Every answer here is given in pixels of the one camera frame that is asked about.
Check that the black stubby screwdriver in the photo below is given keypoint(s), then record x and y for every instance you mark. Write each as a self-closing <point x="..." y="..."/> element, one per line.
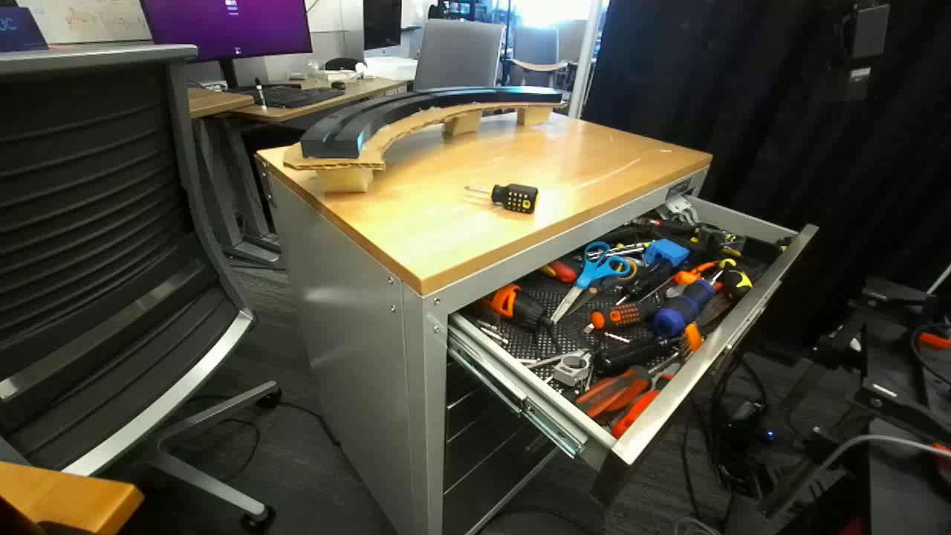
<point x="514" y="196"/>

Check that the grey metal tool cabinet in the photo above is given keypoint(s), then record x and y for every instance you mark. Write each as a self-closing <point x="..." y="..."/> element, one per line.
<point x="378" y="275"/>

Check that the open grey metal drawer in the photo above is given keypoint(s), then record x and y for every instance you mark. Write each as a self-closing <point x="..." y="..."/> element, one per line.
<point x="539" y="367"/>

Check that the orange black screwdriver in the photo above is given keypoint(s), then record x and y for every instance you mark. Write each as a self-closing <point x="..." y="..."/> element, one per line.
<point x="626" y="313"/>

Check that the curved black track on wood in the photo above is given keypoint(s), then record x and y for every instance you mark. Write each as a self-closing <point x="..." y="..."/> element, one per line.
<point x="349" y="145"/>

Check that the grey office chair back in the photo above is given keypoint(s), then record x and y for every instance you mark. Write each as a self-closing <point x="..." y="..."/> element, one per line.
<point x="459" y="55"/>

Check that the black keyboard on desk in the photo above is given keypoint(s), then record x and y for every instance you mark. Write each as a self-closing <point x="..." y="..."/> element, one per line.
<point x="291" y="96"/>

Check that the wooden desk in background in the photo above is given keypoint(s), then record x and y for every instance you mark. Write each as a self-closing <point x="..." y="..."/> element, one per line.
<point x="203" y="101"/>

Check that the purple computer monitor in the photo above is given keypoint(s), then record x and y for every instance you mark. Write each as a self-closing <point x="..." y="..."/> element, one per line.
<point x="230" y="28"/>

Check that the black mesh office chair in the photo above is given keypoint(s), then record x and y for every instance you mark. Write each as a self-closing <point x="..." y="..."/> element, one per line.
<point x="115" y="298"/>

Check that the blue handled scissors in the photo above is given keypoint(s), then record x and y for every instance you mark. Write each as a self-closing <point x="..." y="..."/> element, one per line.
<point x="601" y="266"/>

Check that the blue handled screwdriver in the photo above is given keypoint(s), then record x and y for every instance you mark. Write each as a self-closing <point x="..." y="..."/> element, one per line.
<point x="683" y="309"/>

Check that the orange handled pliers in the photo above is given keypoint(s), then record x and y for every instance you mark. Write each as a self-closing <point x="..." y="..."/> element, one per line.
<point x="619" y="399"/>

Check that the black equipment with cables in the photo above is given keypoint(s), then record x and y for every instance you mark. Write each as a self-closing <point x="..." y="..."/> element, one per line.
<point x="891" y="469"/>

